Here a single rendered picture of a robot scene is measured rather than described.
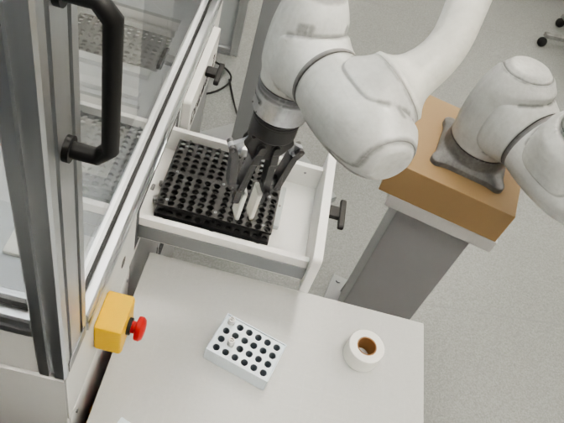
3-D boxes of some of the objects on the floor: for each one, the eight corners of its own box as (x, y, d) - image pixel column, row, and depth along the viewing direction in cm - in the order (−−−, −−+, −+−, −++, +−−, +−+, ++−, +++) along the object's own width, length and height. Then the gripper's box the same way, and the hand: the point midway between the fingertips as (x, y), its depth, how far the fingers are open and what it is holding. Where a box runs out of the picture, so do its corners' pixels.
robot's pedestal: (408, 310, 224) (515, 169, 166) (387, 381, 204) (500, 248, 147) (332, 275, 226) (412, 123, 169) (305, 342, 206) (384, 195, 149)
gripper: (315, 101, 101) (276, 199, 118) (227, 93, 95) (198, 198, 112) (329, 131, 96) (285, 229, 113) (237, 126, 91) (205, 230, 107)
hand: (247, 201), depth 110 cm, fingers closed
